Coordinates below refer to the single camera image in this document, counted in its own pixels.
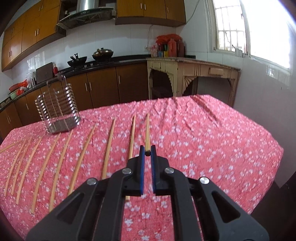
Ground bamboo chopstick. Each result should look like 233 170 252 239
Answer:
49 129 74 212
11 137 32 196
125 114 137 202
145 113 151 157
16 136 43 205
30 133 61 215
67 125 96 196
0 141 21 153
101 119 116 179
4 140 26 197

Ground lower wooden kitchen cabinets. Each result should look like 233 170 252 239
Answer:
1 60 149 141

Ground wooden kitchen cabinets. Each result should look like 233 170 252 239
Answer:
1 60 149 141
1 1 186 71

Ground upper wooden kitchen cabinets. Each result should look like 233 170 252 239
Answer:
1 1 186 71

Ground red floral tablecloth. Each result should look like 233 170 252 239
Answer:
1 95 283 237

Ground red basin on counter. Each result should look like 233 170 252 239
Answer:
9 79 28 92

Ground red bottle on counter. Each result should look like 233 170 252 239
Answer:
53 63 58 75

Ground brown cutting board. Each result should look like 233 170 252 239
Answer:
36 62 54 84

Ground cream old wooden table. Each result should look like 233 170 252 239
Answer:
147 57 240 107

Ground lidded dark wok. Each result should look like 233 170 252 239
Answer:
92 48 113 62

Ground red oil jug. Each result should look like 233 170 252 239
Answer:
168 39 177 57

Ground steel range hood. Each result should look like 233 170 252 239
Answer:
57 1 116 30

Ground wire metal utensil holder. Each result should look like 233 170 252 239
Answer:
35 74 81 135

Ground black wok with handle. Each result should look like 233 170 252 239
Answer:
67 53 87 68

